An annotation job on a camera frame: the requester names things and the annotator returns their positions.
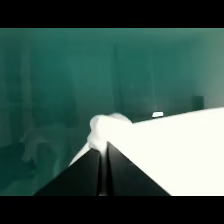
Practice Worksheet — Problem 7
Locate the white garment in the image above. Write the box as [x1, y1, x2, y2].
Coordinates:
[68, 106, 224, 197]

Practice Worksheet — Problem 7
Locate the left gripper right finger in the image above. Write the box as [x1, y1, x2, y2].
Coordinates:
[106, 141, 171, 197]

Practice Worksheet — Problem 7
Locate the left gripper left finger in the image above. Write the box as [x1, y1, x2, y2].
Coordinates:
[33, 147, 102, 197]

